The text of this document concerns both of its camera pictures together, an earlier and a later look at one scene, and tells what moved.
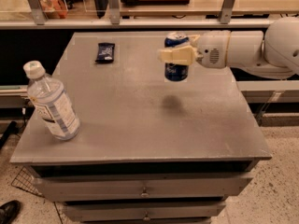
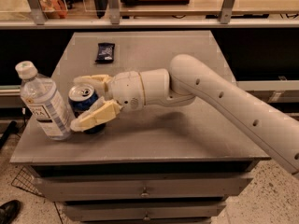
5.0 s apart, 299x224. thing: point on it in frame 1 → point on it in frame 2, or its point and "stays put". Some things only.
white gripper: (212, 49) → (125, 88)
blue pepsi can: (176, 72) → (80, 97)
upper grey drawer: (122, 188) stays put
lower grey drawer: (142, 211) stays put
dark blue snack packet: (105, 52) stays put
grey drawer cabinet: (149, 150) stays put
